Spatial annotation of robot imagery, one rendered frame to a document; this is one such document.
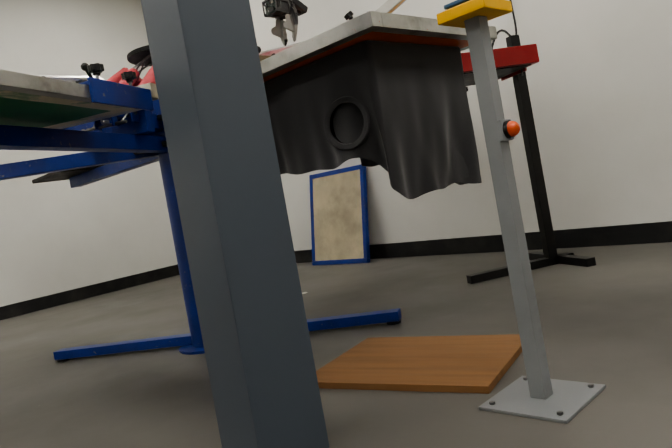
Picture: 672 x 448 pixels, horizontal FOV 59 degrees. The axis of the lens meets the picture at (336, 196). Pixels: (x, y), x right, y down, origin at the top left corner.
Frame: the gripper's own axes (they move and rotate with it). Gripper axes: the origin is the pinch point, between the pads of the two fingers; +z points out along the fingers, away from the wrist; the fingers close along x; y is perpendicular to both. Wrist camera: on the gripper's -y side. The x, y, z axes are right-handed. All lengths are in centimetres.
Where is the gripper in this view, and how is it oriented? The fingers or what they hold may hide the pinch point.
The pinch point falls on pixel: (290, 40)
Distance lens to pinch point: 213.7
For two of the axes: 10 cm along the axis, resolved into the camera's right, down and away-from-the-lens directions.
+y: -7.0, 1.3, -7.0
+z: 1.7, 9.8, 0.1
